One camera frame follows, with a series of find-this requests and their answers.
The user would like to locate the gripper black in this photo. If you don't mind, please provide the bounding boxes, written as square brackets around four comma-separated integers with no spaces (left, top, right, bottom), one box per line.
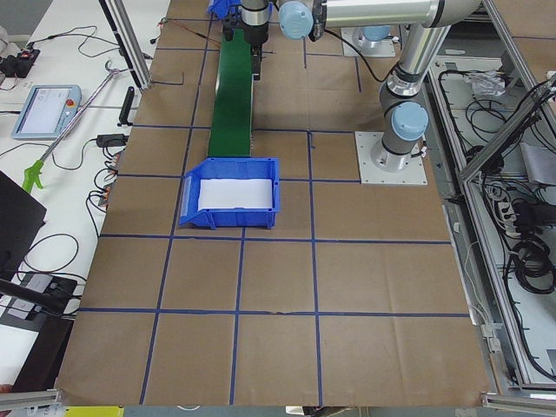
[241,0,270,81]

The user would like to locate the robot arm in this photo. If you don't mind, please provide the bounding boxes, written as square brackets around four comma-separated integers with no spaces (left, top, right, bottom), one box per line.
[276,1,480,173]
[354,25,400,49]

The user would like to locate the blue bin on right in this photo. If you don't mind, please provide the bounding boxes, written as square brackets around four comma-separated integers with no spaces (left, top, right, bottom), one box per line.
[207,0,241,19]

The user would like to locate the blue bin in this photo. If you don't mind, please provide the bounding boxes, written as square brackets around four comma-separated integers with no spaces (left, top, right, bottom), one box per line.
[207,0,241,19]
[179,157,281,229]

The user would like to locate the green conveyor belt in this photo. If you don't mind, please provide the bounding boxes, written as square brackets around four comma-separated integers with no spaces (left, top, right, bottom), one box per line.
[208,29,253,157]

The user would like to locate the blue bin on left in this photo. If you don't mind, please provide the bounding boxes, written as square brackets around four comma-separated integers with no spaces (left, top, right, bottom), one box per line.
[179,157,281,229]

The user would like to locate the white foam pad left bin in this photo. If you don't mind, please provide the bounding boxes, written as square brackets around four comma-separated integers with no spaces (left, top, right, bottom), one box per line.
[198,179,273,209]

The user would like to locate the black power adapter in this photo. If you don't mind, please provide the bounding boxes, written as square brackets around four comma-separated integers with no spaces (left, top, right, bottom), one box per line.
[96,134,129,148]

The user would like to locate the teach pendant tablet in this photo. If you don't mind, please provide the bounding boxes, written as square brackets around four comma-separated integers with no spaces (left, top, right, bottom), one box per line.
[11,84,82,140]

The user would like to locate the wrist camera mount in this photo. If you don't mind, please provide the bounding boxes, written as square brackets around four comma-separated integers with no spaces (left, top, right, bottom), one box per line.
[222,4,242,42]

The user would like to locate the red orange wires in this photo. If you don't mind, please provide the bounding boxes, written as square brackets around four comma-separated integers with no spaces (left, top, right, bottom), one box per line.
[158,17,223,48]

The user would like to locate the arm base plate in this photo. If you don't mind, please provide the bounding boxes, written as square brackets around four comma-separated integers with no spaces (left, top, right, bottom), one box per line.
[354,131,427,186]
[341,25,395,57]

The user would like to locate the aluminium frame post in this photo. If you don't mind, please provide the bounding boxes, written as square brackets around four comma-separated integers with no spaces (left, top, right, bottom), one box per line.
[98,0,151,90]

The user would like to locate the black handle bar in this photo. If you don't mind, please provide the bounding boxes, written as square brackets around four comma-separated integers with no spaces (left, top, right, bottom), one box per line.
[117,86,135,127]

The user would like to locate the green handled reacher grabber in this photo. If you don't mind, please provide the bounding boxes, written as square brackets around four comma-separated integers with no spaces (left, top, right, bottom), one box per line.
[22,62,128,194]

